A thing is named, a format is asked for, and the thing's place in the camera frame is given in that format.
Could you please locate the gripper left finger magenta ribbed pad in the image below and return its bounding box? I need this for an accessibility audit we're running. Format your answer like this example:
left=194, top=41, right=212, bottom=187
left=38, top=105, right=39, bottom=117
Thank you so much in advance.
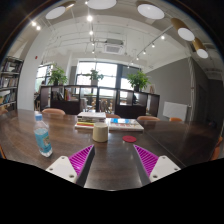
left=45, top=143, right=96, bottom=188

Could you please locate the ceiling air conditioner unit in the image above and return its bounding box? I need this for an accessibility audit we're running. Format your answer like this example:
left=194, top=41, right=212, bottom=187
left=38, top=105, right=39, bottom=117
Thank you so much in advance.
left=104, top=39, right=124, bottom=55

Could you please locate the right potted green plant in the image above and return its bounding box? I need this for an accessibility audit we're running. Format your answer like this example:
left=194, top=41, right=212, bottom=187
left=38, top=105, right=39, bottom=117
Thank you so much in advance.
left=127, top=70, right=150, bottom=91

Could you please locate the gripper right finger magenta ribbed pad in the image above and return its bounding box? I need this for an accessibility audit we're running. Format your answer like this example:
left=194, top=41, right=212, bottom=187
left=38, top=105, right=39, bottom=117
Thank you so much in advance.
left=132, top=144, right=182, bottom=187

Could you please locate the tall bookshelf at left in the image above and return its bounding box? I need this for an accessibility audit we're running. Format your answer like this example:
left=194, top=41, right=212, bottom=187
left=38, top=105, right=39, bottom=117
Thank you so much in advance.
left=0, top=56, right=23, bottom=111

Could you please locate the orange chair right edge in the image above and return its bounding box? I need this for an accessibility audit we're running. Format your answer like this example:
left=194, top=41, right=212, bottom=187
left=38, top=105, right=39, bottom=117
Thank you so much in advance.
left=210, top=136, right=223, bottom=161

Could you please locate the orange chair centre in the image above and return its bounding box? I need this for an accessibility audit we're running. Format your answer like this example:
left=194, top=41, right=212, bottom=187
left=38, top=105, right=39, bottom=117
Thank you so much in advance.
left=106, top=114, right=121, bottom=118

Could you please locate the orange chair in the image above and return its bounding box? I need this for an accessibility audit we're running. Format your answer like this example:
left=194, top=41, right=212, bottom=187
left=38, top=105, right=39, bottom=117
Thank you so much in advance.
left=137, top=116, right=160, bottom=121
left=169, top=117, right=182, bottom=122
left=42, top=108, right=66, bottom=115
left=106, top=114, right=121, bottom=118

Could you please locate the cream ceramic cup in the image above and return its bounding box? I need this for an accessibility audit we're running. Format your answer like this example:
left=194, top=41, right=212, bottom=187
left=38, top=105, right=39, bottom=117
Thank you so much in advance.
left=92, top=122, right=108, bottom=142

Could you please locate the orange chair far right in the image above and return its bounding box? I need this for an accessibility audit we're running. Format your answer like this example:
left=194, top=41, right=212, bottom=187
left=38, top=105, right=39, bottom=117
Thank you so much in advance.
left=169, top=117, right=182, bottom=122

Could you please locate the left potted green plant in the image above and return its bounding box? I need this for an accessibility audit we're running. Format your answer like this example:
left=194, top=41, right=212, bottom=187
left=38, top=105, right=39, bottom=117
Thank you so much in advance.
left=48, top=66, right=68, bottom=86

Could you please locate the potted green plant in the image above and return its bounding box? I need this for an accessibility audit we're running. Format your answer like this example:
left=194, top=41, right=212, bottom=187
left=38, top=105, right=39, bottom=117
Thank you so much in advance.
left=48, top=66, right=68, bottom=86
left=127, top=70, right=150, bottom=91
left=88, top=69, right=104, bottom=86

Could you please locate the white board against wall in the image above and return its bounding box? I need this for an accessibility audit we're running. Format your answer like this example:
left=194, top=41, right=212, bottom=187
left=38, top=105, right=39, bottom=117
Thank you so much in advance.
left=163, top=102, right=188, bottom=121

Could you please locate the orange chair far left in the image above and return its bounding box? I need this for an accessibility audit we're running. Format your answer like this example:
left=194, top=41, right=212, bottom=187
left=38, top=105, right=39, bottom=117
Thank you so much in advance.
left=42, top=108, right=66, bottom=115

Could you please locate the dark low shelf divider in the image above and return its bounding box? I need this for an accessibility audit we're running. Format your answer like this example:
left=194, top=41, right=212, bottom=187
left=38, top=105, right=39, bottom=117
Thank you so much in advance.
left=40, top=85, right=160, bottom=118

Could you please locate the clear water bottle blue label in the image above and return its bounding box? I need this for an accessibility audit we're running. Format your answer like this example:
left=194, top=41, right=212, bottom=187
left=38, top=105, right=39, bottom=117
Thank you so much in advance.
left=34, top=114, right=53, bottom=157

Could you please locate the stack of books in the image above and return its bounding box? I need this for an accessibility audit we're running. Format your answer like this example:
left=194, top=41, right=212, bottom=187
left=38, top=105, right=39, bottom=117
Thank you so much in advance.
left=75, top=112, right=106, bottom=129

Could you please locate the red round coaster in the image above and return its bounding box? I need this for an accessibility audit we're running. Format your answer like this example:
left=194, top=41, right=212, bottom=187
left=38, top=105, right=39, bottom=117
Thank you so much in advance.
left=122, top=135, right=137, bottom=143

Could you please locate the middle potted green plant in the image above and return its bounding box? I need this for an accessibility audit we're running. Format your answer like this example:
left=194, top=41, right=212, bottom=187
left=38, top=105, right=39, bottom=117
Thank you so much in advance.
left=88, top=69, right=104, bottom=86

